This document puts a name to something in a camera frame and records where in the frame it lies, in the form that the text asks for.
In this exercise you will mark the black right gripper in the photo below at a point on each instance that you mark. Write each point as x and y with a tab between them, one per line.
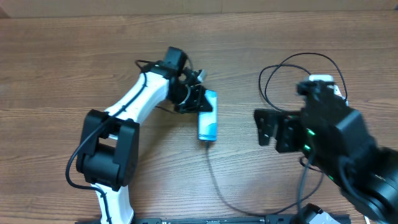
284	124

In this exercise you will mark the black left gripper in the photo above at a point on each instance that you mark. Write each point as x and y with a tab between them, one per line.
198	99

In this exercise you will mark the blue Galaxy smartphone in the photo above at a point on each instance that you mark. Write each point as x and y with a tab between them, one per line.
207	121

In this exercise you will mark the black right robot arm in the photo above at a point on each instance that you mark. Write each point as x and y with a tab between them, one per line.
334	138

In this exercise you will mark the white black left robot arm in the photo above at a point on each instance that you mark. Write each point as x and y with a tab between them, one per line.
106	157

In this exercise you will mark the white power strip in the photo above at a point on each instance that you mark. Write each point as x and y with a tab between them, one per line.
337	92

